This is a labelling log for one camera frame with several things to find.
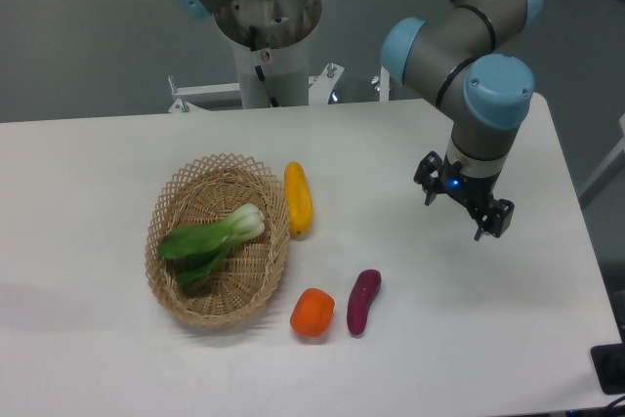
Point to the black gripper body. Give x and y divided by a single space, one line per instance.
472 192

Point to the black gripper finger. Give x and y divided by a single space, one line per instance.
426 176
493 218

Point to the green bok choy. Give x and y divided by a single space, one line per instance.
203 247

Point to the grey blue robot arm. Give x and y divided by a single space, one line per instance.
455 66

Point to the woven wicker basket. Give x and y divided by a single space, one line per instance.
205 191

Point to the purple eggplant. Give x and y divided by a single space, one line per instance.
363 294

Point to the yellow pepper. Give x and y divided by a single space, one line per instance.
299 199

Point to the white table leg right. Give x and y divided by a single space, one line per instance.
606 171

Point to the black device at table edge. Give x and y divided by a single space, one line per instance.
608 361

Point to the orange pepper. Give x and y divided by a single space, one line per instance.
313 313

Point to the white frame bracket right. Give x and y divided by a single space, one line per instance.
323 88

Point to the white frame bracket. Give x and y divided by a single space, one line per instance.
206 97
323 88

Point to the white frame bracket left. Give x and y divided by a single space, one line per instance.
206 97

